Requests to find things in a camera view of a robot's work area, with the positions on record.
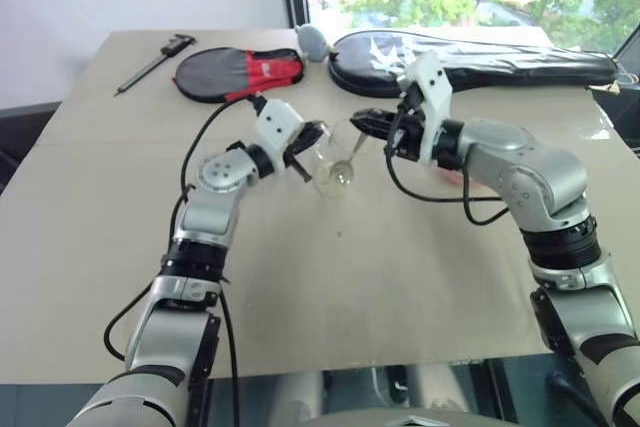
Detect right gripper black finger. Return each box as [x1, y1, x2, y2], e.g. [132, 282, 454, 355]
[348, 106, 397, 125]
[351, 121, 393, 142]

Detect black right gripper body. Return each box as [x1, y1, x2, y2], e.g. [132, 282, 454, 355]
[383, 111, 429, 163]

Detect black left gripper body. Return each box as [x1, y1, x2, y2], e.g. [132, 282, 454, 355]
[283, 120, 325, 165]

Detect clear wine glass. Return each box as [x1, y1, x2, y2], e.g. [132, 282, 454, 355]
[310, 117, 370, 200]

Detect metal spoon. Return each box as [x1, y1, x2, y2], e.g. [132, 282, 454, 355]
[329, 132, 371, 179]

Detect pale oatmeal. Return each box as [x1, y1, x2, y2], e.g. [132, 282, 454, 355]
[317, 166, 354, 197]

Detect grey fabric pouch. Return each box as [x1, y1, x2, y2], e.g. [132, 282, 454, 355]
[295, 23, 335, 65]

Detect black red paddle case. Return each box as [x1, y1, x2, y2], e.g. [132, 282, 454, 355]
[172, 46, 308, 105]

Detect black badminton racket bag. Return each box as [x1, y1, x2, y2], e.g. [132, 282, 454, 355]
[328, 28, 622, 98]

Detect black digital caliper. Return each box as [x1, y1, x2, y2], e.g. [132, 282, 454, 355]
[113, 33, 199, 98]

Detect gold zipper tag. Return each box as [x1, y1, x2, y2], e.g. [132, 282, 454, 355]
[588, 76, 624, 98]

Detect black furniture with glossy edge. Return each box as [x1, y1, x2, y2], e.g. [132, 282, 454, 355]
[583, 26, 640, 154]

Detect dark grey furniture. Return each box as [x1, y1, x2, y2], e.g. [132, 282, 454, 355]
[0, 100, 65, 194]

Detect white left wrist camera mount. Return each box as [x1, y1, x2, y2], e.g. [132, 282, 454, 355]
[251, 98, 307, 177]

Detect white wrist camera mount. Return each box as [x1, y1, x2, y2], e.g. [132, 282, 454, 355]
[397, 50, 455, 168]
[251, 98, 307, 177]

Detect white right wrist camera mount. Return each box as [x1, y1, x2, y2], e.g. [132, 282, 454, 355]
[397, 50, 455, 168]

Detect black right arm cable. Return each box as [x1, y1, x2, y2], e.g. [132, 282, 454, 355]
[383, 96, 514, 227]

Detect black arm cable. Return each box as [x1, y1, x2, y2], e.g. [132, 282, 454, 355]
[103, 92, 266, 381]
[383, 96, 514, 227]

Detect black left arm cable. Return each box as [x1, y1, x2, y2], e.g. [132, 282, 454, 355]
[103, 92, 266, 381]

